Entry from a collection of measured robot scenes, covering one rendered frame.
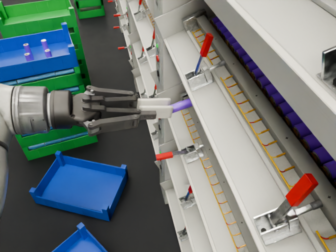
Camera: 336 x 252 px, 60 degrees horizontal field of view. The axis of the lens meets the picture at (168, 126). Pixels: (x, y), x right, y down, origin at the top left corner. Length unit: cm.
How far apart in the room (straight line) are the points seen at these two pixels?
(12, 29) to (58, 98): 85
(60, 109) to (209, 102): 27
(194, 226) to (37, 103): 46
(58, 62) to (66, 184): 48
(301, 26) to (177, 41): 40
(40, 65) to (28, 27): 32
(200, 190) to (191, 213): 20
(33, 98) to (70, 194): 70
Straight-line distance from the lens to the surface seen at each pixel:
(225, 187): 55
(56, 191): 124
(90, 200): 118
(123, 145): 133
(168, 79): 71
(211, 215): 56
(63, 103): 56
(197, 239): 75
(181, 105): 61
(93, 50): 202
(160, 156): 61
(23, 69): 110
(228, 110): 44
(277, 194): 36
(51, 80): 113
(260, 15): 28
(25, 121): 57
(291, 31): 25
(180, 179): 83
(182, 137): 67
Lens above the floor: 98
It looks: 45 degrees down
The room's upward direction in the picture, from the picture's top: straight up
